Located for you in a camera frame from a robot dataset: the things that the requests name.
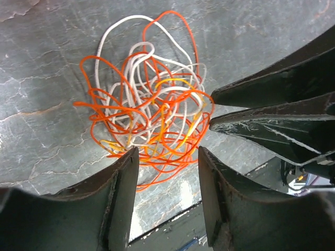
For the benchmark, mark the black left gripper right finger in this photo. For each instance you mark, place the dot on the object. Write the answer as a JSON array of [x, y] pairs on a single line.
[[241, 214]]

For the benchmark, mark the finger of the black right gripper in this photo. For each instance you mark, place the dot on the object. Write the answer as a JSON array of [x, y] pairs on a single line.
[[299, 132], [306, 73]]

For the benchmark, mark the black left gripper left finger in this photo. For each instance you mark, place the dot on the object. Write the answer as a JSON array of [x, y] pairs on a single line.
[[94, 214]]

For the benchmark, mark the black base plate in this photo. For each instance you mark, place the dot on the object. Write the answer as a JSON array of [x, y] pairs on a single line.
[[185, 231]]

